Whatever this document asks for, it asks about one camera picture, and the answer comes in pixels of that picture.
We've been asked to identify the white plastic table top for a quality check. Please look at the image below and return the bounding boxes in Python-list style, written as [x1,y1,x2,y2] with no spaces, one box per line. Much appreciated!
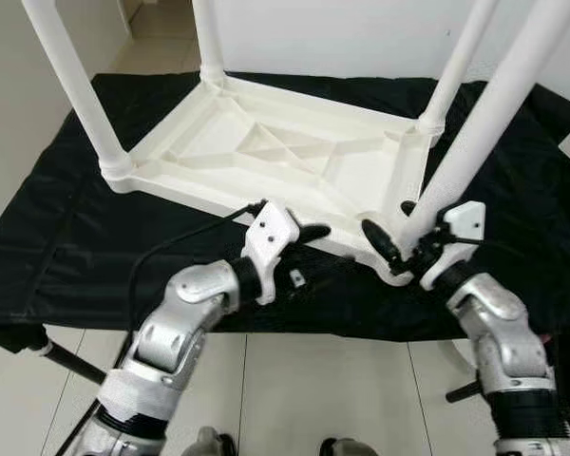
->
[103,74,447,286]

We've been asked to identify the white tapered table leg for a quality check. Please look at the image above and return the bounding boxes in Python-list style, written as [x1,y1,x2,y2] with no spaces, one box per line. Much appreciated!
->
[416,0,502,134]
[21,0,134,186]
[192,0,227,85]
[399,0,570,257]

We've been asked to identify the grey right robot foot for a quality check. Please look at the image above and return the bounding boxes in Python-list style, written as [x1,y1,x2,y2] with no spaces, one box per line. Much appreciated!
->
[318,437,381,456]

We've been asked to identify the grey robot foot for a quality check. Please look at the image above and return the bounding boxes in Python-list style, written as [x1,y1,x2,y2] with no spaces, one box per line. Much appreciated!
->
[318,437,381,456]
[185,427,237,456]

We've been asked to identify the grey left robot foot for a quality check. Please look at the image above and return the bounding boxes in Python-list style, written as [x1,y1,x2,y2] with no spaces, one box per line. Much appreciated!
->
[185,427,237,456]

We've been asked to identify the black table cloth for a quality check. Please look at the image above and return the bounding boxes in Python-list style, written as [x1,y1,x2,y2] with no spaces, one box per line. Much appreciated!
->
[0,71,570,409]

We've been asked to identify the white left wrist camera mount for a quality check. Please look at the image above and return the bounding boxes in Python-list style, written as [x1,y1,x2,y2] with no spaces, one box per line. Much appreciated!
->
[242,199,302,305]

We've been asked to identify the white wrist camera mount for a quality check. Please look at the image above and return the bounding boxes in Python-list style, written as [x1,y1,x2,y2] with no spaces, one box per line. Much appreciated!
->
[420,201,487,291]
[242,199,302,305]

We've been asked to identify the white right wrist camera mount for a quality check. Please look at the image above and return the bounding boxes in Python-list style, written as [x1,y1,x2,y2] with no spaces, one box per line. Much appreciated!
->
[420,201,487,291]

